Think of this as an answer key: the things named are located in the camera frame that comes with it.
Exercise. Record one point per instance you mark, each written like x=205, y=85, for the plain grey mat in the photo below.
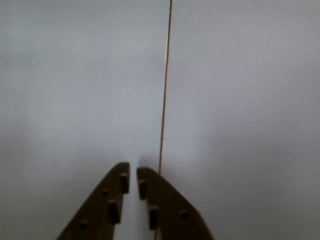
x=237, y=75

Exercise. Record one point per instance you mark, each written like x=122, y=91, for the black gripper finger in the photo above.
x=172, y=212
x=100, y=207

